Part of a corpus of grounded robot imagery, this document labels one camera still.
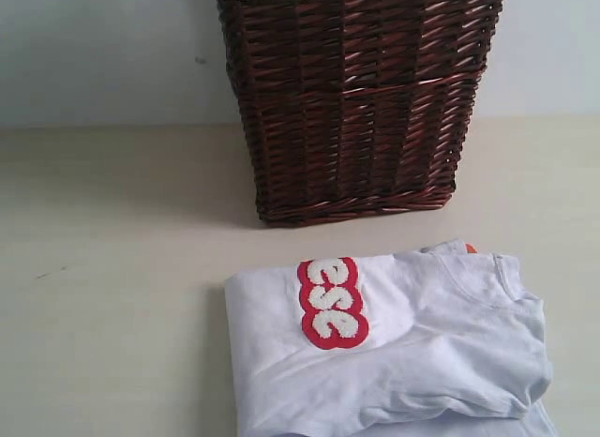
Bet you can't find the white t-shirt red logo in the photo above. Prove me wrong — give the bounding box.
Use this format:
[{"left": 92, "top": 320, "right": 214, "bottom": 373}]
[{"left": 224, "top": 240, "right": 556, "bottom": 436}]

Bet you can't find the dark red wicker basket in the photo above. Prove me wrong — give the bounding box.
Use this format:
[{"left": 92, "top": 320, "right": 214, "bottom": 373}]
[{"left": 217, "top": 0, "right": 504, "bottom": 226}]

